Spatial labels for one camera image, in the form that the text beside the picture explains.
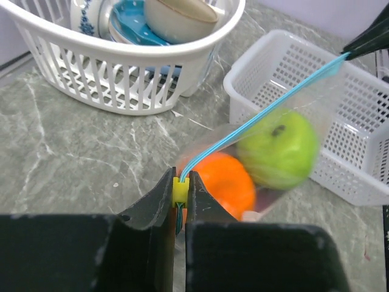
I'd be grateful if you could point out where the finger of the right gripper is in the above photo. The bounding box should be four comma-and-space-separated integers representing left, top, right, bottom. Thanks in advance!
342, 4, 388, 60

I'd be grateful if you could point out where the blue floral white cup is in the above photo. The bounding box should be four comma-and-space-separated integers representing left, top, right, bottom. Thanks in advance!
70, 0, 104, 38

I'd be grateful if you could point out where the orange fake fruit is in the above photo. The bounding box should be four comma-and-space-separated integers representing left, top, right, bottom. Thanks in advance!
193, 151, 256, 221

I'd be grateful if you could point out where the clear zip top bag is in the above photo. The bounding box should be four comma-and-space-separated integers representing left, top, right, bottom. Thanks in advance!
173, 53, 348, 231

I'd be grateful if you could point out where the white plastic dish basket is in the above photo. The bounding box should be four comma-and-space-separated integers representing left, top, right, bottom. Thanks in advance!
1, 1, 246, 116

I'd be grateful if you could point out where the clear perforated plastic tray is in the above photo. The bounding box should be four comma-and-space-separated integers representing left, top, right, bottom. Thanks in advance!
224, 30, 388, 206

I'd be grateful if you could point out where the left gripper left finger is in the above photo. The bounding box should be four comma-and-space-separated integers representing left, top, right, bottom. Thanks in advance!
1, 168, 176, 291

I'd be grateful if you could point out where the blue plate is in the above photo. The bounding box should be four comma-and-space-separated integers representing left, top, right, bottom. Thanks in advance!
108, 1, 170, 46

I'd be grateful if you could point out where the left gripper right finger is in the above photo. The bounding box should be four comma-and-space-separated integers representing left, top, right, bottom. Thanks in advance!
185, 172, 351, 291

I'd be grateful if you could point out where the green fake apple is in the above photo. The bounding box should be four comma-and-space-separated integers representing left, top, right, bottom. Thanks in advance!
236, 108, 320, 190

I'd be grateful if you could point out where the beige ceramic bowl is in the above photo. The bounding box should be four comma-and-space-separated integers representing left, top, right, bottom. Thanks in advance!
143, 0, 219, 44

